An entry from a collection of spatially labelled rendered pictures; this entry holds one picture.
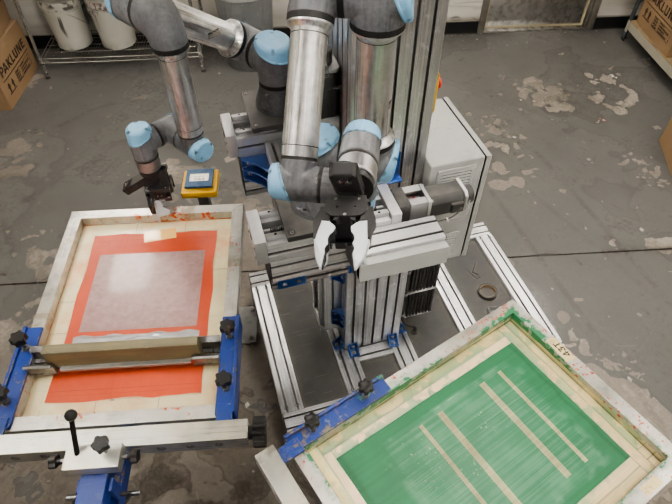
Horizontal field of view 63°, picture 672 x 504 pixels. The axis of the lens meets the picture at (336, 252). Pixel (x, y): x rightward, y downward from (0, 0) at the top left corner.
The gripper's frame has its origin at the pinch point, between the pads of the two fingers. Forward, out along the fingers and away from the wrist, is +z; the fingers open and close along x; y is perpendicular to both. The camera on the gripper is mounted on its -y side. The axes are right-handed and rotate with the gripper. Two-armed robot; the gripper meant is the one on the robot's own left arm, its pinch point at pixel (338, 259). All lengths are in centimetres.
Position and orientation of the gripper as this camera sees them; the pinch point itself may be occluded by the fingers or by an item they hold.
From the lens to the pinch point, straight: 83.9
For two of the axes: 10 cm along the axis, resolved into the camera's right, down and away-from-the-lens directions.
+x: -9.8, -0.1, 1.9
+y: 1.3, 6.7, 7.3
